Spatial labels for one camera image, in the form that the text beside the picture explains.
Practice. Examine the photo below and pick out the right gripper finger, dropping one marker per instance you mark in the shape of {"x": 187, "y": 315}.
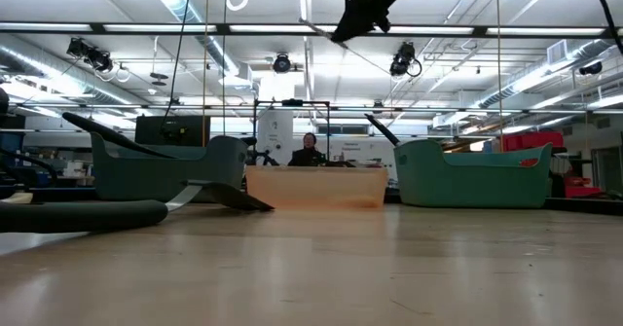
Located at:
{"x": 365, "y": 14}

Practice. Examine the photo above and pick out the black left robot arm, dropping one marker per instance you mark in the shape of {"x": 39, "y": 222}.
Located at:
{"x": 3, "y": 102}

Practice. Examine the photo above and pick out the overhead light bar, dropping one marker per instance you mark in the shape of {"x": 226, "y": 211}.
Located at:
{"x": 287, "y": 28}

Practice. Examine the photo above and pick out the white cabinet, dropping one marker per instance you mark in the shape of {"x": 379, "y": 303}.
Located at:
{"x": 272, "y": 131}

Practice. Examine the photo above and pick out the person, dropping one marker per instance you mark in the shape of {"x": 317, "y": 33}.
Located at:
{"x": 307, "y": 156}

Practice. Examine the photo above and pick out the orange translucent plastic bin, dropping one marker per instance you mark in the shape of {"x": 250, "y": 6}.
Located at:
{"x": 316, "y": 187}

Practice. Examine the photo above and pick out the teal plastic bin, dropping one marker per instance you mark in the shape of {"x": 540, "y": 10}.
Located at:
{"x": 467, "y": 185}
{"x": 146, "y": 180}

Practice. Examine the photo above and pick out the black monitor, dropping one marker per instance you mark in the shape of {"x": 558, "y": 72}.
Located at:
{"x": 156, "y": 129}

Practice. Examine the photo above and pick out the red crate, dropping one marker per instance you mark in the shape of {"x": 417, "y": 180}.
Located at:
{"x": 581, "y": 191}

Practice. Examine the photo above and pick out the black ceiling camera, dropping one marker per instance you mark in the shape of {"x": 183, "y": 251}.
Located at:
{"x": 281, "y": 63}
{"x": 90, "y": 56}
{"x": 403, "y": 59}

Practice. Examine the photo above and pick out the black metal stand frame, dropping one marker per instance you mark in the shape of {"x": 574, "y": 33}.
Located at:
{"x": 292, "y": 102}

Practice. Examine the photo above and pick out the black aluminium table frame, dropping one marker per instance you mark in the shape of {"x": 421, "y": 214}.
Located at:
{"x": 63, "y": 194}
{"x": 584, "y": 205}

